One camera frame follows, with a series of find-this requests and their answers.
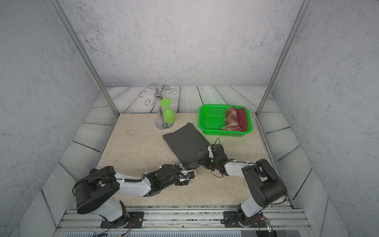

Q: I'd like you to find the grey polka dot skirt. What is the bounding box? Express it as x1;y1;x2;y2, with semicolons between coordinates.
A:
163;122;210;170

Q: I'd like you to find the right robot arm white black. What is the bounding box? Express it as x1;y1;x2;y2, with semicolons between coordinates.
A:
200;144;287;226

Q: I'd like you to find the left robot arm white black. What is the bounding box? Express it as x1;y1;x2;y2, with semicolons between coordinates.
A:
73;164;196;222

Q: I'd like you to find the green plastic basket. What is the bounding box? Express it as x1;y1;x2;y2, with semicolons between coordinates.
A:
198;104;253;137

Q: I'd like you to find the brown plaid rolled skirt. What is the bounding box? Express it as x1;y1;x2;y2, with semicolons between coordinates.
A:
221;107;241;131

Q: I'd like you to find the red dotted rolled skirt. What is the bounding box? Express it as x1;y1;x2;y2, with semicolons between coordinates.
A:
237;108;248;132

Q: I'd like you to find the green plastic wine glass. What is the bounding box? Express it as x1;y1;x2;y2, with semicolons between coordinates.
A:
159;98;176;123

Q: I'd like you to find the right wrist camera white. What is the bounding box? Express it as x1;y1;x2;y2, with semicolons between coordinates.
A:
207;145;214;159

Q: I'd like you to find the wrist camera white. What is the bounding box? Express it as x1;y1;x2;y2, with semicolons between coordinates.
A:
207;145;214;159
174;164;196;182

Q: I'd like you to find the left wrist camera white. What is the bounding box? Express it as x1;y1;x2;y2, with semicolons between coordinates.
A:
174;164;196;182

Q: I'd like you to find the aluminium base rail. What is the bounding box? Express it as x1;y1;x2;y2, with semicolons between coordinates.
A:
54;205;314;237

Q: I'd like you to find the silver wire glass rack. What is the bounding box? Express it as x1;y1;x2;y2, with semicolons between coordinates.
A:
138;83;177;130

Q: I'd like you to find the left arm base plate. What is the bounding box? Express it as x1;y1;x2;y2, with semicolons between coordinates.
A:
100;212;145;229

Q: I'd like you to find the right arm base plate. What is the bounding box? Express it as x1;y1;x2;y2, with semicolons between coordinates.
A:
220;211;266;228

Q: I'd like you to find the right aluminium frame post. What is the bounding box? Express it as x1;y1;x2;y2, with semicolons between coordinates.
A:
256;0;311;117

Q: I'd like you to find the aluminium frame post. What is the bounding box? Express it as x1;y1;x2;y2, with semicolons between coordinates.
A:
256;0;311;117
48;0;120;117

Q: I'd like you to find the left aluminium frame post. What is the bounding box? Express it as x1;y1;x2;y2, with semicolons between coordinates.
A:
48;0;120;117

